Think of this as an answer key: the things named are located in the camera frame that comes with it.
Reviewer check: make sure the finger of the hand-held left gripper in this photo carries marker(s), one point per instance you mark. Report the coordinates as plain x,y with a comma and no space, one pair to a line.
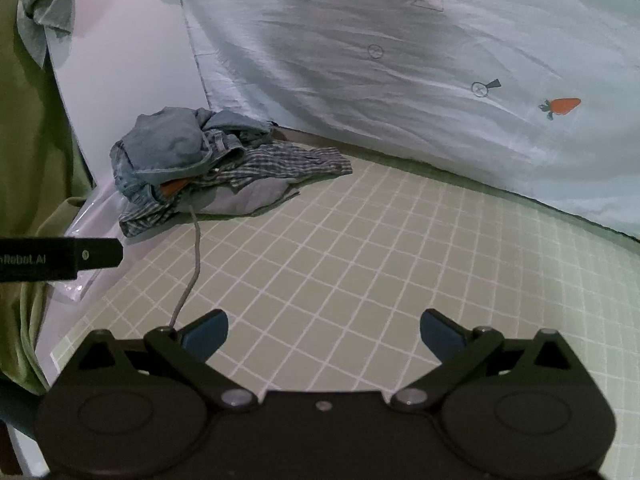
100,254

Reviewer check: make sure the green grid cutting mat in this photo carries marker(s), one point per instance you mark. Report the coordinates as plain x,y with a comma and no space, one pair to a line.
360,270

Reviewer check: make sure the pale carrot print bedsheet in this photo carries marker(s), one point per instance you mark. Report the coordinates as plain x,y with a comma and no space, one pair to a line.
400,70

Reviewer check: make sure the plaid checked shirt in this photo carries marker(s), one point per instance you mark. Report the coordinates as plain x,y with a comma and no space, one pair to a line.
280,162

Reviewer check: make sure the light grey garment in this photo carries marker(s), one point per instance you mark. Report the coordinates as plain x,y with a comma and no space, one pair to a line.
245,200

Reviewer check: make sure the denim jeans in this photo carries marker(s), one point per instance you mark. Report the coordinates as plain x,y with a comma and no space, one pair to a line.
227,132

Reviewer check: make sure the white board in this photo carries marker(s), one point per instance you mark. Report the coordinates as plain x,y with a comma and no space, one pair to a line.
130,60

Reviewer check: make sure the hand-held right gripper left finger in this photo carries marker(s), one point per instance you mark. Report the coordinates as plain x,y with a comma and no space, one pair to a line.
207,334

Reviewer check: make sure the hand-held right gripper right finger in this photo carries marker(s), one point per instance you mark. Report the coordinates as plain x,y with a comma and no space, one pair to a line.
440,334

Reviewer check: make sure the crumpled grey green cloth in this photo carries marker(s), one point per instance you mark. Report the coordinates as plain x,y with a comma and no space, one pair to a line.
47,5

